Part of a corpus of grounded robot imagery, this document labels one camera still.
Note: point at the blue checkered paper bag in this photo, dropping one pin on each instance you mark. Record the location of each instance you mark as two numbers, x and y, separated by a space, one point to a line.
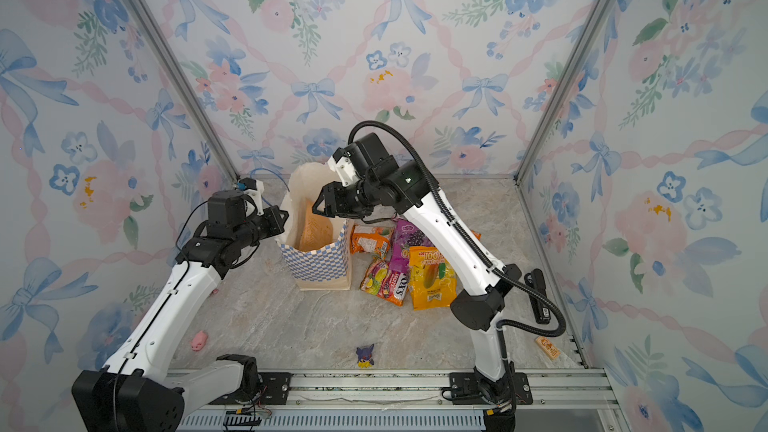
329 268

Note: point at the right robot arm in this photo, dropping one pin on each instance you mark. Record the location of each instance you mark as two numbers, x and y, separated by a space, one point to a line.
414 194

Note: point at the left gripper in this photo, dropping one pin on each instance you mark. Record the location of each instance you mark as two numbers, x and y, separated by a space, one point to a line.
277 225

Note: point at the yellow mango candy bag front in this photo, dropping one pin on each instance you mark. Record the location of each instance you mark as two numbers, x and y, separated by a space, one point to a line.
433 281

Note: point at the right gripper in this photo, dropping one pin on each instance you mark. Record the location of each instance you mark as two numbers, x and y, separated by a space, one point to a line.
326 196

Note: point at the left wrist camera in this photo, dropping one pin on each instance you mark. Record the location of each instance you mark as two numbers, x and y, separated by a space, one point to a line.
230 209

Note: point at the Fox's fruits candy bag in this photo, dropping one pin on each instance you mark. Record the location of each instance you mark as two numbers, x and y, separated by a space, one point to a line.
381 281

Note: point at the orange snack bag left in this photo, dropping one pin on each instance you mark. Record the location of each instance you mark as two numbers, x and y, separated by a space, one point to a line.
371 240

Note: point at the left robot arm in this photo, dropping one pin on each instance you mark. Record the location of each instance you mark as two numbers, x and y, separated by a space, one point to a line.
132 391

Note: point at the purple grape candy bag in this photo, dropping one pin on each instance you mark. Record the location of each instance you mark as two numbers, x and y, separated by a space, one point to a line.
406 235

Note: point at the purple toy figure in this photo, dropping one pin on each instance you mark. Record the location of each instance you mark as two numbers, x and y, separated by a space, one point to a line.
365 356

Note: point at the pink toy pig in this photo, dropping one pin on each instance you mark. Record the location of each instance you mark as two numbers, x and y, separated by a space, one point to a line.
198 341

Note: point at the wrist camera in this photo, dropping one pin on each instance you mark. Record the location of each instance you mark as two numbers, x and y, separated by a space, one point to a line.
230 209
363 159

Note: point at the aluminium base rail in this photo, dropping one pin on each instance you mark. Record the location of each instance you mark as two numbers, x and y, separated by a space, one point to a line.
411 400

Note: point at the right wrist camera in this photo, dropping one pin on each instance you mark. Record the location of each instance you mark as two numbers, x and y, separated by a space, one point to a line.
363 159

